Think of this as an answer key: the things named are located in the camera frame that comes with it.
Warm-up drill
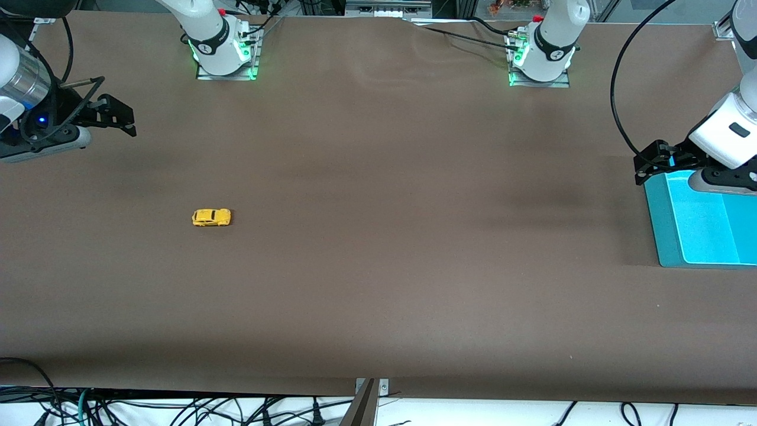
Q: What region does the yellow toy beetle car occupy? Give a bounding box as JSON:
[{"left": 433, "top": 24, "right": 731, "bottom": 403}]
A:
[{"left": 192, "top": 208, "right": 232, "bottom": 228}]

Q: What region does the teal plastic storage bin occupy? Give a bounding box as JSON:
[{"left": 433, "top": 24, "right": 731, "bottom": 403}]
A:
[{"left": 643, "top": 170, "right": 757, "bottom": 269}]

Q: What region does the grey power strip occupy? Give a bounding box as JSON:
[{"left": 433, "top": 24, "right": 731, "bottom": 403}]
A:
[{"left": 345, "top": 0, "right": 434, "bottom": 18}]

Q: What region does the brown table cover sheet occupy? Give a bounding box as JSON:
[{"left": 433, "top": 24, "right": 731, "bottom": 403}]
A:
[{"left": 0, "top": 11, "right": 757, "bottom": 406}]

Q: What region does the dark angled bar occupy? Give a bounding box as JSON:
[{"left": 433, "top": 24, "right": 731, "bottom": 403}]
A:
[{"left": 338, "top": 379, "right": 380, "bottom": 426}]

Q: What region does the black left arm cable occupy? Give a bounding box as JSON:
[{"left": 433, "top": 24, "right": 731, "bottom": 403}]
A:
[{"left": 610, "top": 0, "right": 678, "bottom": 156}]

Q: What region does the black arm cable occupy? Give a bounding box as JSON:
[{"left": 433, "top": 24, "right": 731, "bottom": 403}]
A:
[
  {"left": 610, "top": 0, "right": 678, "bottom": 156},
  {"left": 12, "top": 17, "right": 107, "bottom": 144}
]

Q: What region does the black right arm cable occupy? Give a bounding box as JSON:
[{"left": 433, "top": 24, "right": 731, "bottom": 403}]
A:
[{"left": 12, "top": 17, "right": 107, "bottom": 144}]

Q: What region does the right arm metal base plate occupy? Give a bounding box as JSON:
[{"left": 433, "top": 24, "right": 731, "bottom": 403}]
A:
[{"left": 196, "top": 22, "right": 261, "bottom": 81}]

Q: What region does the black base power cable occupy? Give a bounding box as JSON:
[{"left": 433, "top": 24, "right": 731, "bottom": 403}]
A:
[{"left": 408, "top": 17, "right": 524, "bottom": 53}]

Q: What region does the black looped floor cable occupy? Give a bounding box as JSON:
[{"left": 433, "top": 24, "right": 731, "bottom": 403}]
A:
[{"left": 0, "top": 357, "right": 61, "bottom": 426}]

